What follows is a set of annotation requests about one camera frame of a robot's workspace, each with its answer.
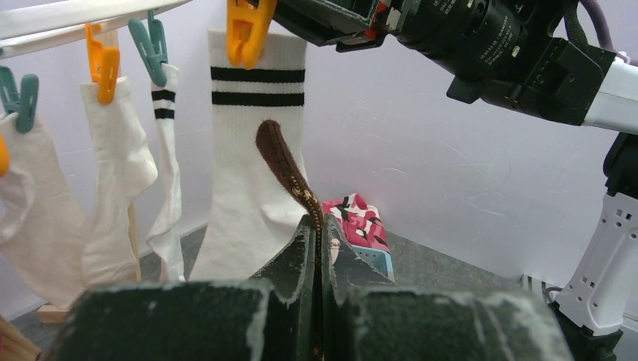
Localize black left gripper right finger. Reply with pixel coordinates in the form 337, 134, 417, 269
322, 215, 572, 360

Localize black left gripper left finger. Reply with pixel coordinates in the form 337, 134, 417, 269
47, 216, 316, 360

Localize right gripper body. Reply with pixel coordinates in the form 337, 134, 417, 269
274, 0, 414, 53

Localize white sock with black stripes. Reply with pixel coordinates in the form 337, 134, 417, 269
146, 63, 185, 281

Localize brown argyle sock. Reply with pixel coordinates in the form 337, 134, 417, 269
255, 120, 325, 360

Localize white round clip hanger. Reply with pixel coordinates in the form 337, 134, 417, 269
1, 1, 186, 59

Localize light blue laundry basket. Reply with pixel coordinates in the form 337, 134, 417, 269
352, 245, 395, 282

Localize pink camouflage trousers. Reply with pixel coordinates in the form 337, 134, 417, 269
321, 193, 390, 253

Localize orange clothes peg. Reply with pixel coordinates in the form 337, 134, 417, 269
226, 0, 278, 69

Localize teal clothes peg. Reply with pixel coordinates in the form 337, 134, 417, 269
128, 10, 168, 87

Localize hanging white sock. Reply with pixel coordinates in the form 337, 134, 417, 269
0, 111, 91, 311
80, 77, 158, 286

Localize wooden drying rack frame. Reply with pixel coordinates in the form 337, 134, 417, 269
0, 29, 143, 361

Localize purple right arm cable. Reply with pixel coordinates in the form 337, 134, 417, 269
578, 0, 638, 65

